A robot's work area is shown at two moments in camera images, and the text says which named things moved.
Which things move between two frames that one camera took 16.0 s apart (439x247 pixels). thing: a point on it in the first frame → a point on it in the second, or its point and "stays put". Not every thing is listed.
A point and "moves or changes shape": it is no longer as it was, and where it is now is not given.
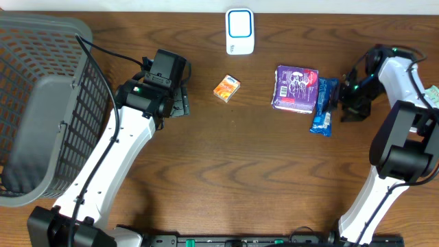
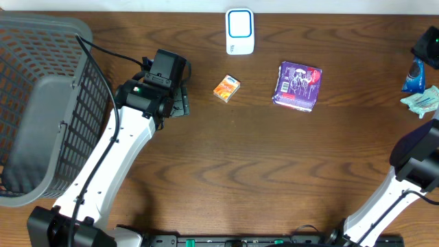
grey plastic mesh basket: (55, 99) stays put
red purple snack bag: (295, 88) stays put
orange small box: (226, 88) stays put
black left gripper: (183, 101) stays put
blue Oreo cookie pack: (322, 124) moves or changes shape
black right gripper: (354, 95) → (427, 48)
